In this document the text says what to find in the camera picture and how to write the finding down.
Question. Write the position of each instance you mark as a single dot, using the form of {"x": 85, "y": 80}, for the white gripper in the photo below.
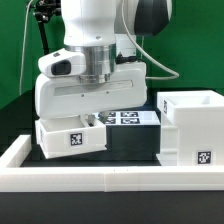
{"x": 59, "y": 93}

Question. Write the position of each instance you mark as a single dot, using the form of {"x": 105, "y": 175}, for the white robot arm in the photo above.
{"x": 87, "y": 75}

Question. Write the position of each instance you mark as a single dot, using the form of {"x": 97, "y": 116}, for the white fiducial marker sheet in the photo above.
{"x": 130, "y": 118}

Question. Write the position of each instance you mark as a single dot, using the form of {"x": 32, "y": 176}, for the white border frame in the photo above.
{"x": 15, "y": 178}

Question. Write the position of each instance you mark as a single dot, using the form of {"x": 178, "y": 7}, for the white front drawer tray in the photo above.
{"x": 70, "y": 136}

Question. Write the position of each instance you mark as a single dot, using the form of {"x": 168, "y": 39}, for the black camera stand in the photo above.
{"x": 44, "y": 10}

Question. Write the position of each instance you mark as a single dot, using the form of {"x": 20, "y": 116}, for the white drawer cabinet box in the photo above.
{"x": 192, "y": 128}

